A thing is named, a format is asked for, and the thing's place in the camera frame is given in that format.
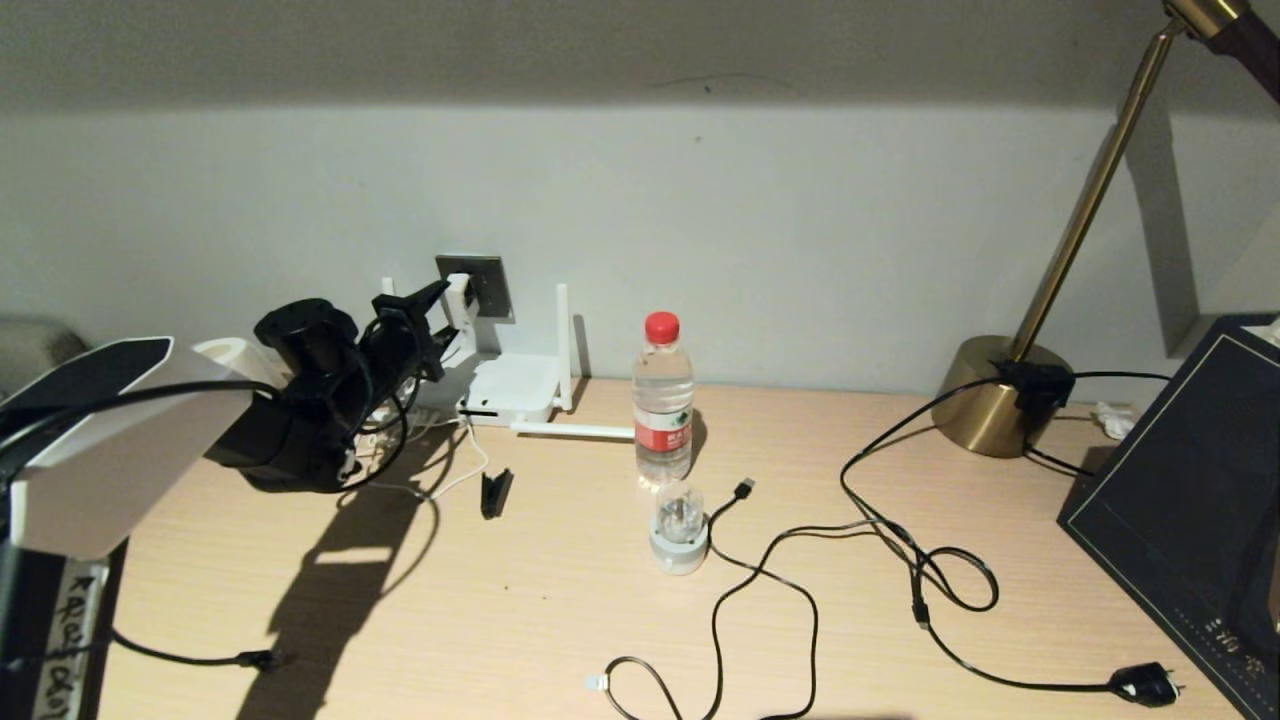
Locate gold desk lamp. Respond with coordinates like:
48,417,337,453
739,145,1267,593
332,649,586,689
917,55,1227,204
932,0,1280,459

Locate black box on lamp base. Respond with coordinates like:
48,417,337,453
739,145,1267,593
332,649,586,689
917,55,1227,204
995,362,1077,413

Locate clear dome grey base gadget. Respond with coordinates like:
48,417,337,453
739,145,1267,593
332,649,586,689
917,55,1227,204
649,482,711,576

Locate red capped water bottle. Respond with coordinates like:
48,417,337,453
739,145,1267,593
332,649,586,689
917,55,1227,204
632,312,695,487

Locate white router with antennas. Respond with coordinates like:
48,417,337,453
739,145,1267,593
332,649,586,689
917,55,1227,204
380,278,636,441

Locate white tape roll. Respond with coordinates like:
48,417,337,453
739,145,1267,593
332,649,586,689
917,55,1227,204
192,338,291,391

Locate black USB cable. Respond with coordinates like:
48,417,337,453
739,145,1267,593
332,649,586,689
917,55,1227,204
703,478,933,720

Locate thin black lamp cable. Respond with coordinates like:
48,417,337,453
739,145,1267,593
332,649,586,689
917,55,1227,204
1022,370,1173,481

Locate grey wall socket plate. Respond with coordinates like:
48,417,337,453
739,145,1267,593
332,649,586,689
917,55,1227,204
435,255,514,323

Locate black cable with white tip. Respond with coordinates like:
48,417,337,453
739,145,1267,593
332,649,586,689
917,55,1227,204
585,655,691,720

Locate grey cushion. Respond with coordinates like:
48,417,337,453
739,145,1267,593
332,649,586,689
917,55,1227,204
0,318,86,396

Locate black two-pin power cable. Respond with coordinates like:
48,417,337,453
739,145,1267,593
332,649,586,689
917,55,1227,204
840,375,1187,709

